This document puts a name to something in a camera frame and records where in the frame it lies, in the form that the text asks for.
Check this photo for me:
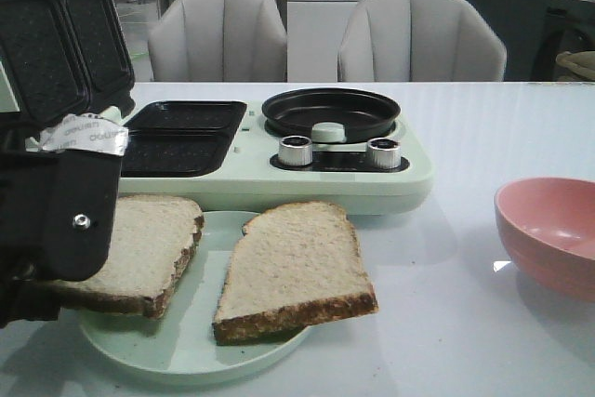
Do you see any bread slice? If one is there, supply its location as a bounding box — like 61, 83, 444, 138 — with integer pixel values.
212, 201, 378, 345
35, 194, 204, 319

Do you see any black gripper finger with tape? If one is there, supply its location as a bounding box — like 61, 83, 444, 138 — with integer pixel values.
27, 113, 128, 281

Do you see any beige cushion at right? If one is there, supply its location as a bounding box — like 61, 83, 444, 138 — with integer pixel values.
555, 51, 594, 81

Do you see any grey upholstered chair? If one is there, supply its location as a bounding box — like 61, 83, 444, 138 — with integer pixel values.
148, 0, 287, 82
337, 0, 507, 82

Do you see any left silver control knob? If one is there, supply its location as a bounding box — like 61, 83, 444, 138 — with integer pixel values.
277, 135, 313, 167

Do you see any black round frying pan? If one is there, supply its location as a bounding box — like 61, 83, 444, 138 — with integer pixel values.
261, 87, 401, 143

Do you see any pink bowl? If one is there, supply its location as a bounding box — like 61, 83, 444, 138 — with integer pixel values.
494, 177, 594, 302

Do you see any green breakfast maker base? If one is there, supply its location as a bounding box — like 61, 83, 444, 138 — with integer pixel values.
120, 100, 433, 215

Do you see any white cabinet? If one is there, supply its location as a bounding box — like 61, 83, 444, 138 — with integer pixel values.
286, 0, 361, 82

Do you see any dark appliance at right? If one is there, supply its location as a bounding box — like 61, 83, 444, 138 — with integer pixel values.
531, 0, 594, 81

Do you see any silver control knob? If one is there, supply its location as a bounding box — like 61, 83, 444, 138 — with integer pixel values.
365, 138, 402, 170
277, 135, 313, 167

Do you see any left grey upholstered chair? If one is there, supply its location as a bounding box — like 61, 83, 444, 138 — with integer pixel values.
148, 0, 287, 82

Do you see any green sandwich maker lid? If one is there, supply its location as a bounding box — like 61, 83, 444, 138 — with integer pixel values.
1, 0, 135, 150

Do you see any right grey upholstered chair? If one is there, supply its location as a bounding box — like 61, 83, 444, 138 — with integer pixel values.
337, 0, 507, 82

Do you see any light green round plate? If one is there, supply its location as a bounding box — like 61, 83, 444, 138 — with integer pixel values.
79, 211, 310, 385

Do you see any right silver control knob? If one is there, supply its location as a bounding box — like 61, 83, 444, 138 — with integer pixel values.
365, 138, 402, 170

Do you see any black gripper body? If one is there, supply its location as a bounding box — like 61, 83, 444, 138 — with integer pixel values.
1, 112, 60, 327

